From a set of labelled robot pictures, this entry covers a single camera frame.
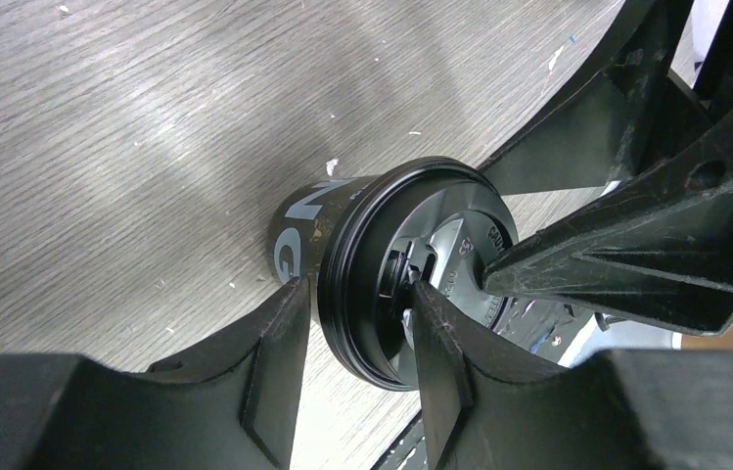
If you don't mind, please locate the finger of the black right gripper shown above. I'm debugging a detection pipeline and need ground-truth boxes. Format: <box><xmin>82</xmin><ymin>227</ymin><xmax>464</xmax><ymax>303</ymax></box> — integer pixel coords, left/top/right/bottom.
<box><xmin>480</xmin><ymin>1</ymin><xmax>712</xmax><ymax>195</ymax></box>
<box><xmin>483</xmin><ymin>109</ymin><xmax>733</xmax><ymax>335</ymax></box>

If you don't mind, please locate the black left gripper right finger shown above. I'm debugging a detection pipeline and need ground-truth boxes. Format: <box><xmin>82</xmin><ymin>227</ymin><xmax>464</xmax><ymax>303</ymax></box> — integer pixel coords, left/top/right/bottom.
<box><xmin>412</xmin><ymin>283</ymin><xmax>733</xmax><ymax>469</ymax></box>

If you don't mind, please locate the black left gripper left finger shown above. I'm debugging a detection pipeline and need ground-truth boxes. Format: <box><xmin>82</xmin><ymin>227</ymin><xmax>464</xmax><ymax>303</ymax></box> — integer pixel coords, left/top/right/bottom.
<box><xmin>0</xmin><ymin>279</ymin><xmax>310</xmax><ymax>469</ymax></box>

